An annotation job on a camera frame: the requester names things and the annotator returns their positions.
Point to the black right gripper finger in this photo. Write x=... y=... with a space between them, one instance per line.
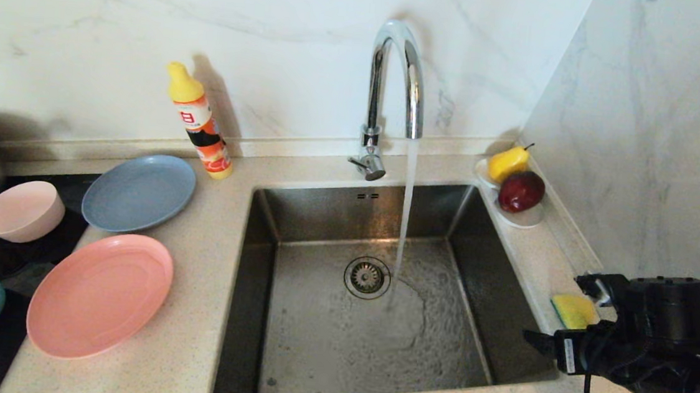
x=538 y=342

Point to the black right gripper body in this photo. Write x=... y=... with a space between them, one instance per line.
x=600 y=357

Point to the yellow green sponge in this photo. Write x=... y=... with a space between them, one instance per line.
x=575 y=311

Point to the orange white dish soap bottle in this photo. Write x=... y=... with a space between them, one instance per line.
x=199 y=122

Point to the blue grey plate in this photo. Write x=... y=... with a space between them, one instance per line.
x=138 y=192

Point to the pink plate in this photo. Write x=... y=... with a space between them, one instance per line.
x=98 y=295

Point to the pink bowl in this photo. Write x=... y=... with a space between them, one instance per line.
x=21 y=211

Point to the stainless steel sink basin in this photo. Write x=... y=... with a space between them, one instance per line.
x=325 y=357

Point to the small white fruit dish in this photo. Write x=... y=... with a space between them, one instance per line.
x=527 y=221

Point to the dark red apple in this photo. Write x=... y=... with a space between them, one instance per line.
x=521 y=191

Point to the running water stream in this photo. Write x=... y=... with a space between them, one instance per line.
x=406 y=226

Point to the yellow pear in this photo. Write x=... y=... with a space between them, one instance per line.
x=508 y=164

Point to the round metal drain strainer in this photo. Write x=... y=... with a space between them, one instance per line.
x=367 y=277

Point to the chrome gooseneck faucet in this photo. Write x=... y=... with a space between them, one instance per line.
x=376 y=86

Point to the black induction cooktop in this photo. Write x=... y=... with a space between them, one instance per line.
x=8 y=257

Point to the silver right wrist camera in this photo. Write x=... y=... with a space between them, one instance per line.
x=596 y=288

